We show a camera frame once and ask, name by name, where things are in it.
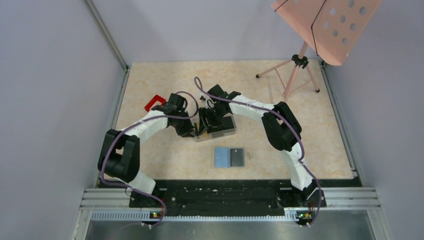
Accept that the clear plastic card box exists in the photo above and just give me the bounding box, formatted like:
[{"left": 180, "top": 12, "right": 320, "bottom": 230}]
[{"left": 191, "top": 115, "right": 237, "bottom": 143}]

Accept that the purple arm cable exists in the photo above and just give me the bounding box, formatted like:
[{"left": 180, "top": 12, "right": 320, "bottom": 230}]
[
  {"left": 99, "top": 91, "right": 200, "bottom": 228},
  {"left": 193, "top": 76, "right": 324, "bottom": 228}
]

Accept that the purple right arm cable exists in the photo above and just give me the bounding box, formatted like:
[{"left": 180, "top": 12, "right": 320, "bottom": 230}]
[{"left": 193, "top": 76, "right": 324, "bottom": 228}]

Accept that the beige leather card holder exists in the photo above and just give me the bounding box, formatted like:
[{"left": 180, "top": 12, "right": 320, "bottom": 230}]
[{"left": 212, "top": 146, "right": 248, "bottom": 169}]

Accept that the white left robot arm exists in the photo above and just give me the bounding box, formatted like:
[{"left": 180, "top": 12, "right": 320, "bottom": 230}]
[{"left": 97, "top": 91, "right": 196, "bottom": 207}]

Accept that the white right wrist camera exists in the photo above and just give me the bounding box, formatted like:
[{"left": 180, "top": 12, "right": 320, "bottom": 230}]
[{"left": 200, "top": 94, "right": 215, "bottom": 109}]

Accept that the yellow card stack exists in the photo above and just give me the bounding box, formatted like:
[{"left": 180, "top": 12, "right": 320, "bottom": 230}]
[{"left": 194, "top": 122, "right": 209, "bottom": 140}]

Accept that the red plastic frame block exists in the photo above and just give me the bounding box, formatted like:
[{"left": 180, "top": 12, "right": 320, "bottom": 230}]
[{"left": 144, "top": 94, "right": 167, "bottom": 112}]

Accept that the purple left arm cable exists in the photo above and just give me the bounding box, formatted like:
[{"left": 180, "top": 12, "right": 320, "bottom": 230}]
[{"left": 99, "top": 91, "right": 200, "bottom": 228}]

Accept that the pink music stand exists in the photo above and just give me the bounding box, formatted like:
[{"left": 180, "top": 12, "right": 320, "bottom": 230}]
[{"left": 271, "top": 0, "right": 382, "bottom": 101}]

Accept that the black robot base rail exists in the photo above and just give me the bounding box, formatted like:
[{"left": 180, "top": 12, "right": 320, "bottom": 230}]
[{"left": 99, "top": 178, "right": 332, "bottom": 220}]

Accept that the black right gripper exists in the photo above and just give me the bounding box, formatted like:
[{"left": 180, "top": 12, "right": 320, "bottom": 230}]
[{"left": 198, "top": 105, "right": 228, "bottom": 136}]

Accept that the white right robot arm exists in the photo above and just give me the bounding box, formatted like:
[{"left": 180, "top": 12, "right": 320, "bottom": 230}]
[{"left": 197, "top": 84, "right": 324, "bottom": 206}]

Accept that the black card stack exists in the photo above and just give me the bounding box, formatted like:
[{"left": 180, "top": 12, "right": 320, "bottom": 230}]
[{"left": 220, "top": 115, "right": 236, "bottom": 132}]

